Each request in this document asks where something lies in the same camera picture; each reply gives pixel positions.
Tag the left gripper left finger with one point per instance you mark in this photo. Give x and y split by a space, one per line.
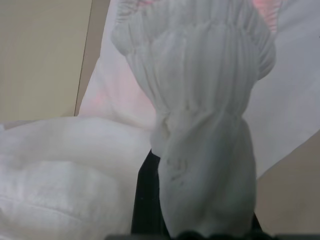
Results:
147 195

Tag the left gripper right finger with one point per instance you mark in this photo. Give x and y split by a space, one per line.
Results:
256 225

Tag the white shorts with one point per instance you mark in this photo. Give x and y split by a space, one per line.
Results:
200 100

